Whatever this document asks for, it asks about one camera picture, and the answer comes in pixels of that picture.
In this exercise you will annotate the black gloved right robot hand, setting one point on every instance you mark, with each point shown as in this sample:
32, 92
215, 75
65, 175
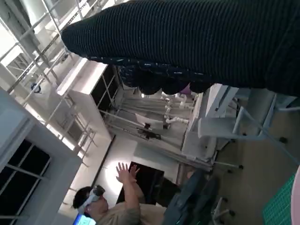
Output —
187, 39

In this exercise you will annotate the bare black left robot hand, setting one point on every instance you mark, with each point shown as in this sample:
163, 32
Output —
189, 201

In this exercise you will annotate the pink bowl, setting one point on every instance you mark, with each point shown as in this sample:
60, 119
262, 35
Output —
296, 199

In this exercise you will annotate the black screen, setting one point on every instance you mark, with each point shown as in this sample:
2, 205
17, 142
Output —
150, 182

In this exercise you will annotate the person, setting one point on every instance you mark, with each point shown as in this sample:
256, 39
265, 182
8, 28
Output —
117, 215

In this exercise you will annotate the green cutting mat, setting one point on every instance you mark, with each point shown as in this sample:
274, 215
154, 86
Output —
279, 206

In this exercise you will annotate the dark window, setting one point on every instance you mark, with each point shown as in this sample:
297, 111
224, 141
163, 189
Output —
105, 86
21, 178

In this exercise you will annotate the white VR headset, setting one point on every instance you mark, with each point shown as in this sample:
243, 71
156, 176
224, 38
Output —
91, 199

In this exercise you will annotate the blue lit monitor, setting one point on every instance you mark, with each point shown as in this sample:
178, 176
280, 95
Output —
83, 220

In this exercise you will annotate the round blue white sign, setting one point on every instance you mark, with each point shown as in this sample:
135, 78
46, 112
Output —
36, 87

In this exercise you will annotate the white metal grid frame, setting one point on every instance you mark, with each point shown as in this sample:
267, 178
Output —
50, 42

